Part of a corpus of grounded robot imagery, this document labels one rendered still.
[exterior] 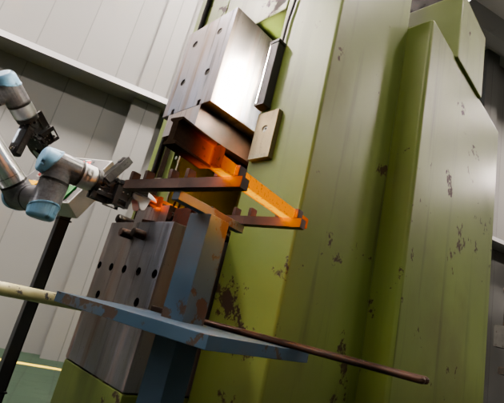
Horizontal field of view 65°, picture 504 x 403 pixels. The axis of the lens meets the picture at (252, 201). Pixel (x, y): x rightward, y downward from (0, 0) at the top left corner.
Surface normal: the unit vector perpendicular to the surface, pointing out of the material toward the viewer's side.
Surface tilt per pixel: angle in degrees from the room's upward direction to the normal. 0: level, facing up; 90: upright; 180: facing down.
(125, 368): 90
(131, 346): 90
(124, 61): 90
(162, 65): 90
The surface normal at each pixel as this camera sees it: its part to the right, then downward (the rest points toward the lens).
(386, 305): -0.67, -0.36
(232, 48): 0.70, -0.04
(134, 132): 0.40, -0.18
